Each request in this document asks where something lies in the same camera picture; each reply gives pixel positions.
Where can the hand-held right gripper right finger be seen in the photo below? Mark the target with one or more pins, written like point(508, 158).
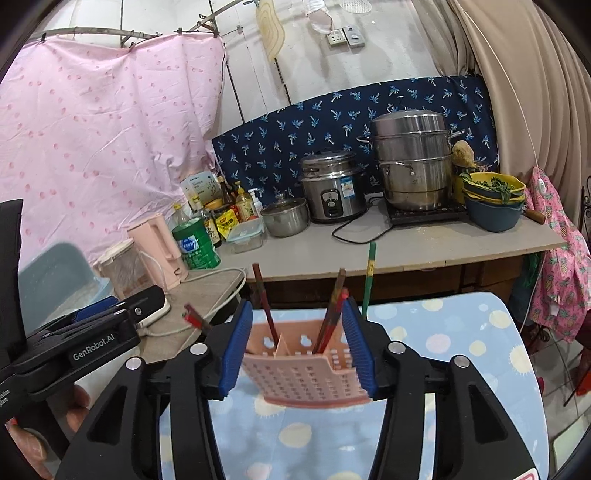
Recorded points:
point(362, 350)

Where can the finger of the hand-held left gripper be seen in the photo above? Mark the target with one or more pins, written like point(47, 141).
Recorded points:
point(69, 334)
point(99, 308)

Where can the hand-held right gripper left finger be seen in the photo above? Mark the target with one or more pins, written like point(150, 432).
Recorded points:
point(235, 350)

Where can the dark red chopstick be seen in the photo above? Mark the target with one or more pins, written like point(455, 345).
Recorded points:
point(264, 300)

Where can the pink perforated utensil holder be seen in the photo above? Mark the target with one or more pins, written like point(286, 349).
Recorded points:
point(300, 383)

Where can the person's left hand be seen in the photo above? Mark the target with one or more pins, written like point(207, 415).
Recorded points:
point(78, 406)

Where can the clear jug with pale lid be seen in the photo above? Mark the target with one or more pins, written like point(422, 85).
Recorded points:
point(120, 272)

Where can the white power strip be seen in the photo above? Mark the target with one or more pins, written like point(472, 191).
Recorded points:
point(154, 316)

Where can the green chopstick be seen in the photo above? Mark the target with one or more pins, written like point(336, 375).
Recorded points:
point(368, 277)

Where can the blue planet print tablecloth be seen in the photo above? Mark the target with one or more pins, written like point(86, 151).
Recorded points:
point(438, 323)

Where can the pink electric kettle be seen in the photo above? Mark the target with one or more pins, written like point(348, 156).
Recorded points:
point(157, 249)

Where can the green labelled can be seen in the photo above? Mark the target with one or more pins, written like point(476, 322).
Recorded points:
point(196, 247)

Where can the clear plastic food container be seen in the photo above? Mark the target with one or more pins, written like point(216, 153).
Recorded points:
point(244, 239)

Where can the yellow seasoning packet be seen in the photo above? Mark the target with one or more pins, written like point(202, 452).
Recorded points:
point(228, 227)

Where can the clear bottle with yellow cap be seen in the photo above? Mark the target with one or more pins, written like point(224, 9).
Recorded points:
point(182, 216)

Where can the dark condiment jar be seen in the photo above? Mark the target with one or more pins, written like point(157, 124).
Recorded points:
point(212, 224)

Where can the small steel pot with lid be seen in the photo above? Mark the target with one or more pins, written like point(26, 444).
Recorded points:
point(286, 221)

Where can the yellow oil bottle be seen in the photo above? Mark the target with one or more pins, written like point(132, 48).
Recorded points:
point(244, 203)

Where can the black induction cooker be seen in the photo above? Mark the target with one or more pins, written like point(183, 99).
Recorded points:
point(429, 214)

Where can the white pump bottle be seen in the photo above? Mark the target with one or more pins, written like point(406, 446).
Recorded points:
point(256, 199)

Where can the white green-print box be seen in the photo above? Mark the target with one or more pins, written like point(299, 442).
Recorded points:
point(198, 187)

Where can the dark sauce bottle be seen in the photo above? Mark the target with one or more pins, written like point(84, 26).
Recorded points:
point(225, 191)

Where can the steel rice cooker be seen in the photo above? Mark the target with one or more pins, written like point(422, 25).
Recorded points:
point(330, 184)

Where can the pink dotted sheet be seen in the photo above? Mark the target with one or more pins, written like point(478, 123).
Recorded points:
point(101, 138)

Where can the blue basin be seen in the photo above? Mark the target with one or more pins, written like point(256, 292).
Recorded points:
point(494, 214)

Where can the stacked steel steamer pot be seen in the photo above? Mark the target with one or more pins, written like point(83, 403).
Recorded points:
point(411, 161)

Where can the green leafy vegetables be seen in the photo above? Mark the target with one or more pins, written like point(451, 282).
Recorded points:
point(491, 184)

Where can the pink pineapple print garment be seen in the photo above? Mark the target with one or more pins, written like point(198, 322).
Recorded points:
point(561, 277)

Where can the yellow loofah sponge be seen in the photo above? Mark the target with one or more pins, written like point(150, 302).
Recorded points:
point(463, 154)

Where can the navy leaf print cloth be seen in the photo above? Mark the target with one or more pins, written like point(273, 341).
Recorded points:
point(286, 134)

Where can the yellow basin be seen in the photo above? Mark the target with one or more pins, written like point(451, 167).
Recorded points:
point(517, 184)

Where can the black metal stand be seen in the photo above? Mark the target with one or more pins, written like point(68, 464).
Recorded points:
point(587, 198)

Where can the beige curtain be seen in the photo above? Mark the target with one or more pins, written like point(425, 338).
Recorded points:
point(531, 92)

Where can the beige hanging cutting board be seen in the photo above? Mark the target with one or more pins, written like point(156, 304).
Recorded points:
point(270, 32)

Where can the clear plastic bag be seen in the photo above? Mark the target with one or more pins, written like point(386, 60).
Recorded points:
point(318, 21)

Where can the white hanging strainer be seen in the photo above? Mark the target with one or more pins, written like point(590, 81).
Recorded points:
point(353, 4)

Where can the grey wall switch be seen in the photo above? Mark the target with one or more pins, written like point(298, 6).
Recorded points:
point(355, 37)

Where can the white wall socket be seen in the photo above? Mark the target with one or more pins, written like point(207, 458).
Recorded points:
point(337, 38)

